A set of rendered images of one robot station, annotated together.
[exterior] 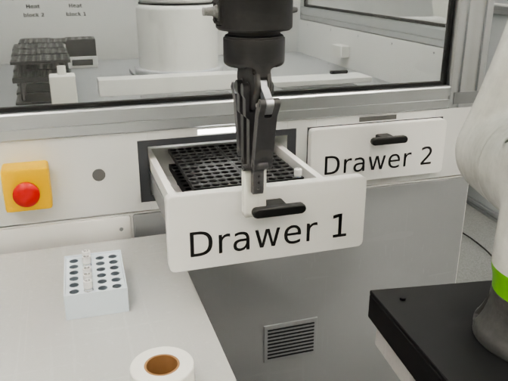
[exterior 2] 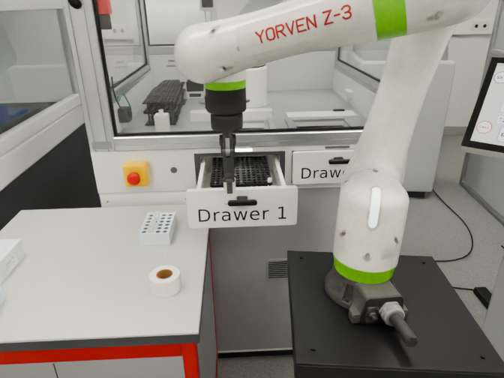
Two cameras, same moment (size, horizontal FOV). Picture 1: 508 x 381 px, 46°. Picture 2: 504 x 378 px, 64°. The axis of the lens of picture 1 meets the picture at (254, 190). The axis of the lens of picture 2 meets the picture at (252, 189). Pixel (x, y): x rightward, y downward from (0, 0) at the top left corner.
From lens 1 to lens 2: 0.36 m
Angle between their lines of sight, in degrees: 15
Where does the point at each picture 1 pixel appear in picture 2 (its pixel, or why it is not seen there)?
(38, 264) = (139, 214)
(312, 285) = (295, 240)
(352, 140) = (319, 160)
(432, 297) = (319, 259)
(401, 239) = not seen: hidden behind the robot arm
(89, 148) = (169, 156)
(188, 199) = (196, 193)
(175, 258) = (190, 221)
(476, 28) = not seen: hidden behind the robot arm
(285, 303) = (279, 248)
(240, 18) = (213, 107)
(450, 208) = not seen: hidden behind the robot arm
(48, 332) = (129, 250)
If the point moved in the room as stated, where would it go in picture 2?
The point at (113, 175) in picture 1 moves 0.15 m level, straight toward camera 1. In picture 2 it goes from (181, 170) to (172, 190)
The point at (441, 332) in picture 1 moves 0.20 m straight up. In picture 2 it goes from (307, 278) to (312, 198)
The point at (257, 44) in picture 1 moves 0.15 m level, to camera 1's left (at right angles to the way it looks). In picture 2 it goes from (223, 120) to (161, 116)
